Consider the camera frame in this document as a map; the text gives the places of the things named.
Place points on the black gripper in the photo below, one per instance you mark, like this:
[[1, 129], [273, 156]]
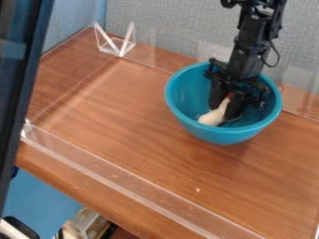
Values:
[[236, 78]]

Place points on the white box under table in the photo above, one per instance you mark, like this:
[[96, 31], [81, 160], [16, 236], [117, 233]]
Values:
[[86, 225]]

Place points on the clear acrylic barrier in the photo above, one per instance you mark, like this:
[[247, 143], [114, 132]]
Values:
[[187, 214], [297, 84]]

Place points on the white brown toy mushroom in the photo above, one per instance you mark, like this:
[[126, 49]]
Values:
[[215, 116]]

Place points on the blue plastic bowl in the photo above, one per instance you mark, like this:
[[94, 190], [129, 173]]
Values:
[[185, 96]]

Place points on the dark blue foreground post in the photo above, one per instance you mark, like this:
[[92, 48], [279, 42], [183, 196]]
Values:
[[24, 20]]

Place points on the clear acrylic back barrier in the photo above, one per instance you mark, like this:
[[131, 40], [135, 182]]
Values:
[[297, 84]]

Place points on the clear acrylic front barrier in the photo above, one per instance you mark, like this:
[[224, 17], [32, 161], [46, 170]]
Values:
[[187, 214]]

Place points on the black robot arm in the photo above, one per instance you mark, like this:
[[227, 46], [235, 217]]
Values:
[[259, 24]]

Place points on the clear acrylic corner bracket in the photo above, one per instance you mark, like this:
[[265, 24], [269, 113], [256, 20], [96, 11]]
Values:
[[113, 45]]

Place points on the black white device corner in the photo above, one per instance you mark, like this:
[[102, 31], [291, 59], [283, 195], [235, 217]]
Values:
[[13, 229]]

